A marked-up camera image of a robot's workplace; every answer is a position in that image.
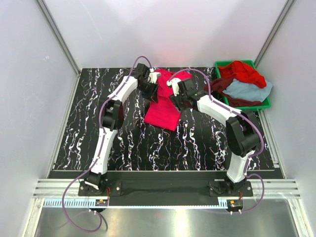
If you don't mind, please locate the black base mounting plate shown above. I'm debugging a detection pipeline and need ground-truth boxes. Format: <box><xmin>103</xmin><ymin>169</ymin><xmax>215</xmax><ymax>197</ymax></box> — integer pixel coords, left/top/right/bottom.
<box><xmin>79</xmin><ymin>171</ymin><xmax>253</xmax><ymax>198</ymax></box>

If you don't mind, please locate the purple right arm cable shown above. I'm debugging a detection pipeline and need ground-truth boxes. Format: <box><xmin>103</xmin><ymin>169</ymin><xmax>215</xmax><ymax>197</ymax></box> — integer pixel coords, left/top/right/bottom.
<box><xmin>167</xmin><ymin>68</ymin><xmax>266</xmax><ymax>213</ymax></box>

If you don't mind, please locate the left aluminium corner post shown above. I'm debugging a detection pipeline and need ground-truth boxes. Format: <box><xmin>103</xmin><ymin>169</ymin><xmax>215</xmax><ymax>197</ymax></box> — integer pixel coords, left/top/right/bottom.
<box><xmin>35</xmin><ymin>0</ymin><xmax>81</xmax><ymax>75</ymax></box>

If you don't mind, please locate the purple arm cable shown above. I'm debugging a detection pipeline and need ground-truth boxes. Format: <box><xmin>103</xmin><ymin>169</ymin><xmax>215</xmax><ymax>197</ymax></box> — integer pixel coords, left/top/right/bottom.
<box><xmin>167</xmin><ymin>68</ymin><xmax>266</xmax><ymax>213</ymax></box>
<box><xmin>61</xmin><ymin>56</ymin><xmax>152</xmax><ymax>233</ymax></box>

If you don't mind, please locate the right aluminium corner post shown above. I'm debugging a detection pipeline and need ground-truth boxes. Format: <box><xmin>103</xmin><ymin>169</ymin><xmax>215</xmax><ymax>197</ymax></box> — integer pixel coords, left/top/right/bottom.
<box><xmin>254</xmin><ymin>0</ymin><xmax>296</xmax><ymax>67</ymax></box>

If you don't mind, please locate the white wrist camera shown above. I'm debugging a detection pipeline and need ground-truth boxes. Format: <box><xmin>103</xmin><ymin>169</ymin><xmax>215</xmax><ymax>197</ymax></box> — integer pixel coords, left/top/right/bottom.
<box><xmin>148</xmin><ymin>72</ymin><xmax>161</xmax><ymax>84</ymax></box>
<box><xmin>166</xmin><ymin>78</ymin><xmax>181</xmax><ymax>96</ymax></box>

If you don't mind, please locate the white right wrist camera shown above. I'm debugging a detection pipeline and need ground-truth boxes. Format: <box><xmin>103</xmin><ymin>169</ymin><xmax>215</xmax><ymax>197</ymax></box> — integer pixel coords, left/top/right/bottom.
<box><xmin>166</xmin><ymin>78</ymin><xmax>181</xmax><ymax>96</ymax></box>

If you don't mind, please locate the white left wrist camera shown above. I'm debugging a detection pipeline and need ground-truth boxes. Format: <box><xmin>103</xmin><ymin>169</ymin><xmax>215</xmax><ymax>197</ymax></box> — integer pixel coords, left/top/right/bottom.
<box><xmin>148</xmin><ymin>72</ymin><xmax>161</xmax><ymax>84</ymax></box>

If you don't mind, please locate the orange connector board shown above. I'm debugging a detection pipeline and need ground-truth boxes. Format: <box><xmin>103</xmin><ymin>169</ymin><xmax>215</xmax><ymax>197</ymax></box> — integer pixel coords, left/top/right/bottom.
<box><xmin>95</xmin><ymin>199</ymin><xmax>109</xmax><ymax>206</ymax></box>
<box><xmin>228</xmin><ymin>199</ymin><xmax>243</xmax><ymax>209</ymax></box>

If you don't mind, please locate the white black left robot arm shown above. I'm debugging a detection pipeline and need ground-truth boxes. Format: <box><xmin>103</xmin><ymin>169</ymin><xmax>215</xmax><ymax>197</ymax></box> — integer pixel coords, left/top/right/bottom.
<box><xmin>84</xmin><ymin>63</ymin><xmax>161</xmax><ymax>191</ymax></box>

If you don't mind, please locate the aluminium front frame rail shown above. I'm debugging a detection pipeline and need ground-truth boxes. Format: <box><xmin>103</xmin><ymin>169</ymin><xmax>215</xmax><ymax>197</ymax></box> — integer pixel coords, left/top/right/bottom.
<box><xmin>33</xmin><ymin>179</ymin><xmax>300</xmax><ymax>199</ymax></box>

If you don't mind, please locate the light blue t shirt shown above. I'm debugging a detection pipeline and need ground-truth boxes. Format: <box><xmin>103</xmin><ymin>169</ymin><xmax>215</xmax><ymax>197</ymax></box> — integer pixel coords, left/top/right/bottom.
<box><xmin>223</xmin><ymin>79</ymin><xmax>273</xmax><ymax>102</ymax></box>

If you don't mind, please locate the aluminium corner post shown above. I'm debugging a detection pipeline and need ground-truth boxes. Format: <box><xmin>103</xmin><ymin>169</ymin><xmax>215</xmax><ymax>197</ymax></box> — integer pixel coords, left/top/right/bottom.
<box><xmin>35</xmin><ymin>0</ymin><xmax>81</xmax><ymax>75</ymax></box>
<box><xmin>254</xmin><ymin>0</ymin><xmax>296</xmax><ymax>67</ymax></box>

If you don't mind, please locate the pink t shirt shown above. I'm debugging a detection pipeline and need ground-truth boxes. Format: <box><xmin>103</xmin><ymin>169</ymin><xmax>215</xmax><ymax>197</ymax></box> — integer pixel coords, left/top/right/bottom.
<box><xmin>144</xmin><ymin>69</ymin><xmax>181</xmax><ymax>131</ymax></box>

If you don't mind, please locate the green plastic bin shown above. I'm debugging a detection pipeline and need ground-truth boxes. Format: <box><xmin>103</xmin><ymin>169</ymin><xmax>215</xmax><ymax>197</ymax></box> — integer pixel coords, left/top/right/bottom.
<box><xmin>214</xmin><ymin>60</ymin><xmax>272</xmax><ymax>112</ymax></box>

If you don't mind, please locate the maroon t shirt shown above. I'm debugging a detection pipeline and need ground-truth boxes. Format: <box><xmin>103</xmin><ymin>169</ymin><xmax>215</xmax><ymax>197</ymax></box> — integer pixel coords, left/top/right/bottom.
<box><xmin>210</xmin><ymin>78</ymin><xmax>262</xmax><ymax>108</ymax></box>

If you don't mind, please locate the red t shirt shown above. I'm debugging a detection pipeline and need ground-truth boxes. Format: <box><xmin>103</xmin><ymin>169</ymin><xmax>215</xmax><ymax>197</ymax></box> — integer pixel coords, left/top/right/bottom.
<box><xmin>218</xmin><ymin>61</ymin><xmax>267</xmax><ymax>88</ymax></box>

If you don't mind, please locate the right orange connector board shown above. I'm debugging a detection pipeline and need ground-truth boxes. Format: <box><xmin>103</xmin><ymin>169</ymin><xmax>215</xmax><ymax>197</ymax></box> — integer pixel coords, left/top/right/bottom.
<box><xmin>228</xmin><ymin>199</ymin><xmax>243</xmax><ymax>209</ymax></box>

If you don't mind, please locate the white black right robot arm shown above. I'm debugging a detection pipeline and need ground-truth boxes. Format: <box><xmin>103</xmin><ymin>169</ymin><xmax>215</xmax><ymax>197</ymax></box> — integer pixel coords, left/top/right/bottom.
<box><xmin>166</xmin><ymin>78</ymin><xmax>263</xmax><ymax>196</ymax></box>

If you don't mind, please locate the left orange connector board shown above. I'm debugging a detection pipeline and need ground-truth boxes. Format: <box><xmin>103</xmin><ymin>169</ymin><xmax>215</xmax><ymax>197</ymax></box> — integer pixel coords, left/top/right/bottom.
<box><xmin>95</xmin><ymin>199</ymin><xmax>109</xmax><ymax>206</ymax></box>

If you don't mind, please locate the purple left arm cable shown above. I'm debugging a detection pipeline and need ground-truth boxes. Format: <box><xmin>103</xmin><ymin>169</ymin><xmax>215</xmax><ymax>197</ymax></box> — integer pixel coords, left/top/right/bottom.
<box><xmin>61</xmin><ymin>56</ymin><xmax>152</xmax><ymax>233</ymax></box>

